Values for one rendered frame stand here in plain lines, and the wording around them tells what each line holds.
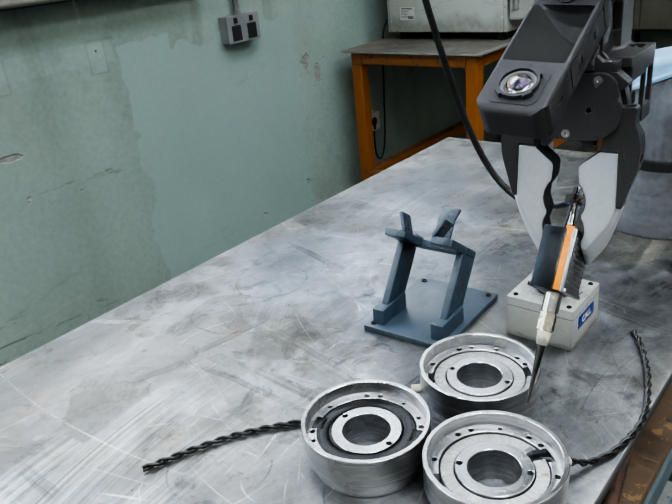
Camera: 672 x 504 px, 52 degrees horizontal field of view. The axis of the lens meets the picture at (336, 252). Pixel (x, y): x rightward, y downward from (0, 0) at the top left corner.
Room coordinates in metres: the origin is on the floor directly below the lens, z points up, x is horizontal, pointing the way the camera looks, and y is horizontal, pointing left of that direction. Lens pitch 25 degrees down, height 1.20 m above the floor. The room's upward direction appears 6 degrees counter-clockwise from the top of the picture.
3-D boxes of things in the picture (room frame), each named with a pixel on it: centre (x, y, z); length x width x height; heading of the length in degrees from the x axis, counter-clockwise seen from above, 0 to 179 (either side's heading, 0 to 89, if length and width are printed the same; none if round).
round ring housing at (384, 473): (0.45, -0.01, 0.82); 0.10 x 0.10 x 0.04
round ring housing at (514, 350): (0.51, -0.12, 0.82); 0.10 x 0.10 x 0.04
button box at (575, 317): (0.62, -0.22, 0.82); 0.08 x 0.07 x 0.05; 138
